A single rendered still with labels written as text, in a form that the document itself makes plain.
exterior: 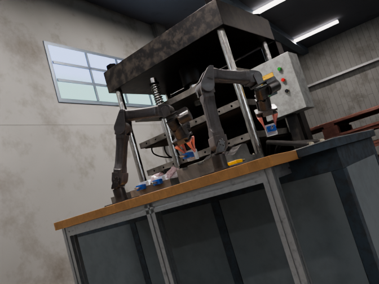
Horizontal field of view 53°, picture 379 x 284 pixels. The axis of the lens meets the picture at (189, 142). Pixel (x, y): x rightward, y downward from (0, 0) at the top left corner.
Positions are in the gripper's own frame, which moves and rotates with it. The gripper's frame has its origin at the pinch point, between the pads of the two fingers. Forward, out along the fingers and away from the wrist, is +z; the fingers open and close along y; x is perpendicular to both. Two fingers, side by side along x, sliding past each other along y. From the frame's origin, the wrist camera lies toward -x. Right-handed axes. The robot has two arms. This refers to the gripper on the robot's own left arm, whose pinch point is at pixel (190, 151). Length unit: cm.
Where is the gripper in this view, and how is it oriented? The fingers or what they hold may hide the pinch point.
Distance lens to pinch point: 195.0
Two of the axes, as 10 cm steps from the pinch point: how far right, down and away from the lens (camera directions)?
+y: -8.0, 3.0, 5.2
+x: -3.4, 4.9, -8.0
